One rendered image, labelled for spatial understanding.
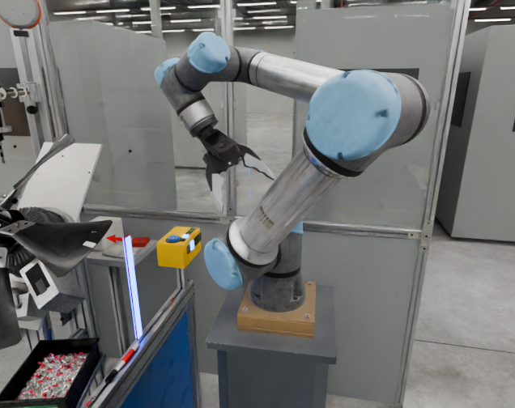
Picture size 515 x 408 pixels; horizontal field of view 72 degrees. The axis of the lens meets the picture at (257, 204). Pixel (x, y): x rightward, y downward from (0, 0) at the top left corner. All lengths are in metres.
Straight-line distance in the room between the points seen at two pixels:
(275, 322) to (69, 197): 0.92
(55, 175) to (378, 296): 1.46
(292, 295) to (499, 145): 3.49
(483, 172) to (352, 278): 2.72
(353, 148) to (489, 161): 3.73
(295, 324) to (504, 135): 3.55
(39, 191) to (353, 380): 1.68
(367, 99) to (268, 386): 0.72
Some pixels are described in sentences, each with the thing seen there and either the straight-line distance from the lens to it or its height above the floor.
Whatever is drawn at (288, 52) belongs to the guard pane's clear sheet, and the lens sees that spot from 1.52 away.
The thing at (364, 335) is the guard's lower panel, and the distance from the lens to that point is 1.88.
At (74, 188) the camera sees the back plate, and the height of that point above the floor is 1.22.
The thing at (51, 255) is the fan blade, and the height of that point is 1.15.
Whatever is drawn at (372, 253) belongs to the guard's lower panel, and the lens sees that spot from 1.66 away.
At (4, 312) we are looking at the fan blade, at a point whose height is 0.99.
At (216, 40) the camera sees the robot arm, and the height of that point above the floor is 1.66.
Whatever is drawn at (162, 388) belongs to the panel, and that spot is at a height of 0.60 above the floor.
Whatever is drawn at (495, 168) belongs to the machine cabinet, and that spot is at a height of 0.81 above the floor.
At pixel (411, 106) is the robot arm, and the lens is 0.55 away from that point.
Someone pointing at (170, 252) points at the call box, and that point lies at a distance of 1.25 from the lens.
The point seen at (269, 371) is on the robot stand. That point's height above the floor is 0.92.
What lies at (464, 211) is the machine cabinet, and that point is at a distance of 4.27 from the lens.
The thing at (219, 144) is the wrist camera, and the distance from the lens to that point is 0.75.
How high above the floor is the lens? 1.57
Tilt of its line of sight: 18 degrees down
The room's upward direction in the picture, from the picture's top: straight up
